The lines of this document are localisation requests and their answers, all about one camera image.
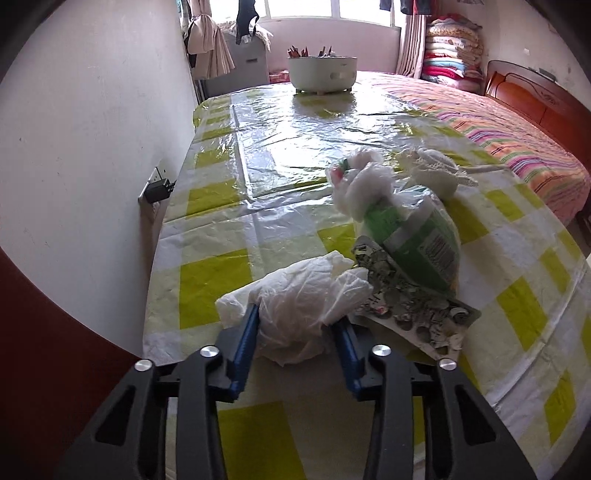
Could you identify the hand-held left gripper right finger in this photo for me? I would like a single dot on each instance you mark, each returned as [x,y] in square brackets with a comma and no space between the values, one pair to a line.
[346,355]

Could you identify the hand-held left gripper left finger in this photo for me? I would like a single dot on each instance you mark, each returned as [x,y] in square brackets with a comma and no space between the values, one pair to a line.
[242,346]

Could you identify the white tissue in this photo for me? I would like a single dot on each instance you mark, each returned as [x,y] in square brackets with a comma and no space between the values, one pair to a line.
[295,300]

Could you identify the silver pill blister pack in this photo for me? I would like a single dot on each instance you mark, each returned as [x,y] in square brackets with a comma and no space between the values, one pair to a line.
[415,316]

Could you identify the green plastic bag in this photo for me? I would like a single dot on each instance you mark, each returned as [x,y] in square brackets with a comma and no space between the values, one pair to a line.
[406,230]

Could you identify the black power plug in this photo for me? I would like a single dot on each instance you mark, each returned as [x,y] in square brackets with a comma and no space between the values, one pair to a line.
[159,190]

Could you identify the yellow checked tablecloth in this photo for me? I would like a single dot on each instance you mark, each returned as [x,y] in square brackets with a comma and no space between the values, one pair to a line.
[277,152]

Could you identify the dark red door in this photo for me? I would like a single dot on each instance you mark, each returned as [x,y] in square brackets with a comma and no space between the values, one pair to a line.
[46,369]

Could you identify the white lace doily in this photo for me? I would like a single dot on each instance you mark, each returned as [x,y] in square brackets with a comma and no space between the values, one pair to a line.
[438,167]

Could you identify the striped bed sheet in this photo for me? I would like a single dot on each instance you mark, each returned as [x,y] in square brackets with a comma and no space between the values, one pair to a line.
[508,138]

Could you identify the white round pot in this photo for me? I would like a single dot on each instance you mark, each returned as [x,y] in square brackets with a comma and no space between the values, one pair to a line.
[323,74]

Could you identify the grey storage cabinet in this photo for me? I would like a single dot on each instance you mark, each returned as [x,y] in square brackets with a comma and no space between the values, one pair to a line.
[244,62]

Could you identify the beige tied curtain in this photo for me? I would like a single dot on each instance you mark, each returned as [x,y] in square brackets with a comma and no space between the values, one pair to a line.
[207,46]

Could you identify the bunch of reddish sticks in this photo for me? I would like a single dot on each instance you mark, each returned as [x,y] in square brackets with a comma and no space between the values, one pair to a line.
[314,51]

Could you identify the wooden bed headboard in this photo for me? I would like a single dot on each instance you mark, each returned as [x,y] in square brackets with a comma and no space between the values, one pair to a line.
[531,99]

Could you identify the pink patterned curtain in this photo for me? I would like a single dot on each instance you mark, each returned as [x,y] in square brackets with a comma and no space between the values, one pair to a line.
[411,46]

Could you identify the stack of folded blankets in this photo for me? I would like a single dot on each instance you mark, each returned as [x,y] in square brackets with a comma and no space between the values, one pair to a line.
[450,50]

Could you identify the dark hanging garment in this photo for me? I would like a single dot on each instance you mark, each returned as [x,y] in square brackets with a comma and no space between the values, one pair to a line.
[247,18]

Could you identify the bright window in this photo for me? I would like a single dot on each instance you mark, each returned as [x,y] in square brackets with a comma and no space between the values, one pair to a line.
[323,11]

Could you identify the small dark box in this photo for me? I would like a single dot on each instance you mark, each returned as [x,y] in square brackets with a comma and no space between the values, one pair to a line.
[547,74]

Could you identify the row of hanging clothes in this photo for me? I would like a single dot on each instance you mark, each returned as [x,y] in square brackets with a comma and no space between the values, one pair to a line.
[406,4]

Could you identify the black wall plug adapter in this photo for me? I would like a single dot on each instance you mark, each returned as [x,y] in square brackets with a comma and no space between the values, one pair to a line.
[150,210]

